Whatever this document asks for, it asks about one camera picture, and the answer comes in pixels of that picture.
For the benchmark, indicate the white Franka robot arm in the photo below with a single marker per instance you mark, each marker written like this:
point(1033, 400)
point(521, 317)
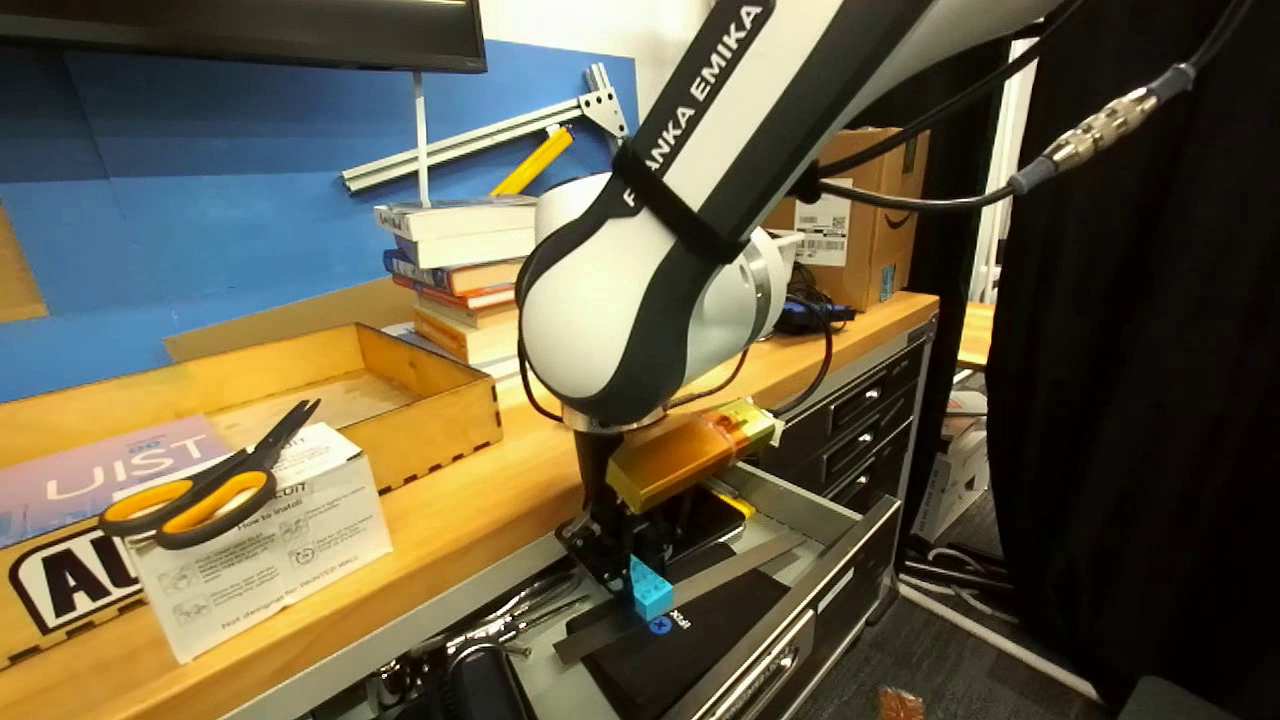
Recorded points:
point(640, 293)

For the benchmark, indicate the black white letter sticker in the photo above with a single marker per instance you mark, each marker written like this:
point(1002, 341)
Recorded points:
point(66, 582)

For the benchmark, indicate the yellow block object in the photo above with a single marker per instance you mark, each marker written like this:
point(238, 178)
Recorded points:
point(680, 460)

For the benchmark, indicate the thick white book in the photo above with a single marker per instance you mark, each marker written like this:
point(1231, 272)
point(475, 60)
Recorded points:
point(454, 229)

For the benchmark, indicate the black curtain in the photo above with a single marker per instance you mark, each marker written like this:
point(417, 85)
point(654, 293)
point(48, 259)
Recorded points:
point(1144, 400)

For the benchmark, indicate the brown cardboard box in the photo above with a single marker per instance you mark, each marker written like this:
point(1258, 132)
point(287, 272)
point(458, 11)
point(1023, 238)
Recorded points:
point(865, 224)

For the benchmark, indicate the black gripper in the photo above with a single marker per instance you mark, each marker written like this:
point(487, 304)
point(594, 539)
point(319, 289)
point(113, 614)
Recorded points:
point(602, 492)

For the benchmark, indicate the white box on floor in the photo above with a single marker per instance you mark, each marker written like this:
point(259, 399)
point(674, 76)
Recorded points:
point(948, 485)

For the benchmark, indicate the small yellow tool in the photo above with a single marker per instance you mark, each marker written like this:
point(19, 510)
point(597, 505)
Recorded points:
point(739, 510)

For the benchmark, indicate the loose steel wrenches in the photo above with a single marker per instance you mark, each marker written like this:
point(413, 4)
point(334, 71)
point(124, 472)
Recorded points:
point(534, 614)

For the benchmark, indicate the tan book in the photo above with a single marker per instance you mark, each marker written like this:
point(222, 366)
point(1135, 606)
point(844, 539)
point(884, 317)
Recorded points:
point(466, 335)

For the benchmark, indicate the white vertical pole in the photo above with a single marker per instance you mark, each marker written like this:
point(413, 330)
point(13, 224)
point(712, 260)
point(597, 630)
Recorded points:
point(421, 132)

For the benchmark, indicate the black foam pad blue logo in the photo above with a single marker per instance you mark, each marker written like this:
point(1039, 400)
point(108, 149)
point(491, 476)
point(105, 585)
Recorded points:
point(693, 655)

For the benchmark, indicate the yellow ruler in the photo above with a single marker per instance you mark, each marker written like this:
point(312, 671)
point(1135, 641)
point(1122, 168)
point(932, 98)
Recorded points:
point(530, 160)

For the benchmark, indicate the grey metal cabinet drawer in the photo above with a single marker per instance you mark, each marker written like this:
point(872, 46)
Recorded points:
point(826, 532)

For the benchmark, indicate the red orange book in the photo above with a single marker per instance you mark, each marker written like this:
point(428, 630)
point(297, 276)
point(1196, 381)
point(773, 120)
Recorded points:
point(466, 286)

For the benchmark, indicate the purple UIST sign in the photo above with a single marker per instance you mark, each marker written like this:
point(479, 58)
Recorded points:
point(93, 472)

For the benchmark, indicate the small cyan Lego brick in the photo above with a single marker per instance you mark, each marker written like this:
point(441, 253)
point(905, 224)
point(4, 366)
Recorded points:
point(654, 588)

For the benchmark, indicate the aluminium extrusion rail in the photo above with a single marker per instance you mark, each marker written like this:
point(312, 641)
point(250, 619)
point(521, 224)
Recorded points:
point(466, 143)

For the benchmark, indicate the black box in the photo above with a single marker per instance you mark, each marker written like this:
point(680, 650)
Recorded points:
point(703, 522)

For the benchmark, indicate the blue book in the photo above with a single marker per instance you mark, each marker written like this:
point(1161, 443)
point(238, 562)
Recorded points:
point(417, 272)

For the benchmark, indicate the black monitor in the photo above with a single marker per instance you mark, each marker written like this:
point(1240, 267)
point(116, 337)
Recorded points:
point(241, 31)

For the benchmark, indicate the black cylindrical tool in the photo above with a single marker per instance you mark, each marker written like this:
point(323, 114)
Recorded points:
point(487, 687)

